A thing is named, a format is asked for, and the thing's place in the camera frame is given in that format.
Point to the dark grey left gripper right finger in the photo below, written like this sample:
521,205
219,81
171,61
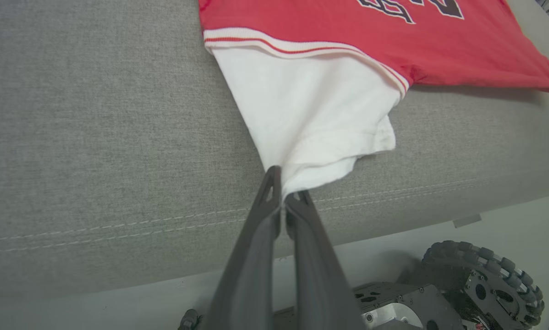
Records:
320,293

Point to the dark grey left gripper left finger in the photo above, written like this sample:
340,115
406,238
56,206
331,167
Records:
249,284

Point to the red and white jersey shirt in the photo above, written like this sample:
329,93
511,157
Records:
311,91

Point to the grey tape strip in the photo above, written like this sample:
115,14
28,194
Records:
467,221

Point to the black mecanum wheel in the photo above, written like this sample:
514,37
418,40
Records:
490,284

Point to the grey fabric cushion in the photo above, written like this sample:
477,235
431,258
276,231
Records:
96,114

